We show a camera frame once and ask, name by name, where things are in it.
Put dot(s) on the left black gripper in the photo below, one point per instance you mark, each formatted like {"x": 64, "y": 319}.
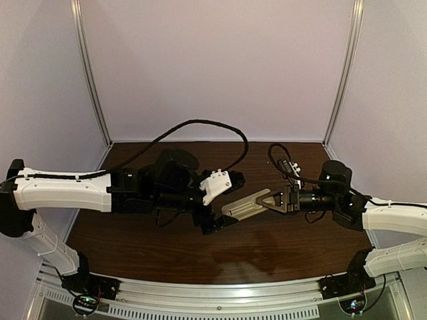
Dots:
{"x": 201, "y": 220}

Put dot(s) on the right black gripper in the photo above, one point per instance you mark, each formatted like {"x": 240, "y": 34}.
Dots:
{"x": 294, "y": 202}

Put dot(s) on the white remote control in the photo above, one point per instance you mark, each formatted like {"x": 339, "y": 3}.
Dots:
{"x": 246, "y": 207}

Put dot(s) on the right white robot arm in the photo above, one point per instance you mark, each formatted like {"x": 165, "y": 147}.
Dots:
{"x": 354, "y": 211}

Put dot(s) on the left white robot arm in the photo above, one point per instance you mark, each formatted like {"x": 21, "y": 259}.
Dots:
{"x": 171, "y": 183}

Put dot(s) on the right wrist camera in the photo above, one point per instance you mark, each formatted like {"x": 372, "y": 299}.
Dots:
{"x": 290, "y": 172}

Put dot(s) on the aluminium front rail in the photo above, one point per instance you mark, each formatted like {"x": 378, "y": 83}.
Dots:
{"x": 249, "y": 297}

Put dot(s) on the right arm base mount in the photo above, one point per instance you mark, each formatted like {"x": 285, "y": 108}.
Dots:
{"x": 332, "y": 286}

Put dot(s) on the white slotted cable duct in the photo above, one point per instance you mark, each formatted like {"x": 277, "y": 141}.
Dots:
{"x": 59, "y": 305}

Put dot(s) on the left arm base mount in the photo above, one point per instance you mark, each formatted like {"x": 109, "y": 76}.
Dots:
{"x": 92, "y": 285}

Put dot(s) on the right aluminium corner post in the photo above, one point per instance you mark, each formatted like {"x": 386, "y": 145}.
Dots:
{"x": 356, "y": 19}

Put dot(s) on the aluminium corner post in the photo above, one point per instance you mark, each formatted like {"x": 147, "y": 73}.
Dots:
{"x": 76, "y": 10}
{"x": 356, "y": 19}

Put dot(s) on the left aluminium corner post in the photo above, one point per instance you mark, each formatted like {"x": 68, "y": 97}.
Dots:
{"x": 76, "y": 10}

